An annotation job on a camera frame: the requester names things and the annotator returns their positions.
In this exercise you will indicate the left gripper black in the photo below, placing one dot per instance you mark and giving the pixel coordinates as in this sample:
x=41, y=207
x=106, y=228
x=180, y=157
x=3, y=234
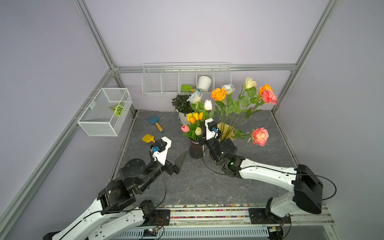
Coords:
x=177, y=166

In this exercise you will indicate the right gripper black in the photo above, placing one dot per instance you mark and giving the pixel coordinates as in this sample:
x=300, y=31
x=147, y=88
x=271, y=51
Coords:
x=203, y=141

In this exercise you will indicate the cream tulip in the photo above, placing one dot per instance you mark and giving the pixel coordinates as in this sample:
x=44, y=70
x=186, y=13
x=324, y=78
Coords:
x=198, y=131

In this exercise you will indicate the pink tulip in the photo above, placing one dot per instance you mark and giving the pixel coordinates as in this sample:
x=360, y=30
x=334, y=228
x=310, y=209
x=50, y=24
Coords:
x=188, y=131

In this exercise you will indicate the orange rose short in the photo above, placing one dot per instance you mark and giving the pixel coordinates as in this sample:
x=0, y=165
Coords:
x=219, y=96

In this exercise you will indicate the white rose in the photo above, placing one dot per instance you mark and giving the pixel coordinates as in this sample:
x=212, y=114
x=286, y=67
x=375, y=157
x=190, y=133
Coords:
x=229, y=89

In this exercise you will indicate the pink rose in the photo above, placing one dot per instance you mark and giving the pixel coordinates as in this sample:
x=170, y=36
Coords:
x=258, y=137
x=252, y=100

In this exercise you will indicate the cream rose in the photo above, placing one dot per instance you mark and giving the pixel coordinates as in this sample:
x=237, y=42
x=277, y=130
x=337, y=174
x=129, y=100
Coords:
x=249, y=82

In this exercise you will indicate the orange rose tall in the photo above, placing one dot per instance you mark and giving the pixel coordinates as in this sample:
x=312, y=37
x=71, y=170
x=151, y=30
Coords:
x=265, y=87

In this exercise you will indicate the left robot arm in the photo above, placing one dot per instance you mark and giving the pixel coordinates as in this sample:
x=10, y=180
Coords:
x=111, y=212

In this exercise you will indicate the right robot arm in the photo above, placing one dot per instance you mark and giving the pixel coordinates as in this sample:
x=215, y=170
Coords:
x=304, y=188

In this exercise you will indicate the yellow wavy glass vase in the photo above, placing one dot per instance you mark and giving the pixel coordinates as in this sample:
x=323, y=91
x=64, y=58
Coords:
x=227, y=131

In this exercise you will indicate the dark red glass vase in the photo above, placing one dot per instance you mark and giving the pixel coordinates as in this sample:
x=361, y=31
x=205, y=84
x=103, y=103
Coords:
x=196, y=150

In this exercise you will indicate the yellow toy shovel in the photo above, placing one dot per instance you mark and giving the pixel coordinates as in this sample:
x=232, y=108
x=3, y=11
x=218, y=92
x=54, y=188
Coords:
x=148, y=138

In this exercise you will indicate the blue toy rake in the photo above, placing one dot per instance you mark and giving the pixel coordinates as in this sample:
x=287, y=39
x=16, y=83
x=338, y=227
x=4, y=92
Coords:
x=154, y=120

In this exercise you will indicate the potted green plant white pot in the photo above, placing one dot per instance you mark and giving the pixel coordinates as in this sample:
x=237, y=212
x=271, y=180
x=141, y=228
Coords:
x=183, y=107

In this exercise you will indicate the white empty flower pot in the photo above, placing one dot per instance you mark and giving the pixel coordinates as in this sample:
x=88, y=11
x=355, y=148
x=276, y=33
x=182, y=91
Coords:
x=204, y=83

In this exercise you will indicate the green toy trowel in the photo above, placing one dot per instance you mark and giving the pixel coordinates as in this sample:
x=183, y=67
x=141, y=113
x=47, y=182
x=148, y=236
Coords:
x=189, y=89

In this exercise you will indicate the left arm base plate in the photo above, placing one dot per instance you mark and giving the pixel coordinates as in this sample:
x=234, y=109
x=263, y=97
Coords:
x=156, y=217

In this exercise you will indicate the white wire side basket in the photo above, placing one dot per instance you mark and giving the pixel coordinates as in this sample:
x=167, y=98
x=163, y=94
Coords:
x=106, y=113

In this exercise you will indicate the aluminium rail frame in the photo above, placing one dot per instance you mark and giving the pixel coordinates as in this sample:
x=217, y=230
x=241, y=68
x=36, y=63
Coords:
x=233, y=222

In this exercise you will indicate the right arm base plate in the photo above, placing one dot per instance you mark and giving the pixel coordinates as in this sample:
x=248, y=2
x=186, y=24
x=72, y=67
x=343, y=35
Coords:
x=258, y=216

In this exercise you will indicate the white wire wall shelf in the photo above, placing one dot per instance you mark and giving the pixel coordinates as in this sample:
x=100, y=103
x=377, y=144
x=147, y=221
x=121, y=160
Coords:
x=167, y=79

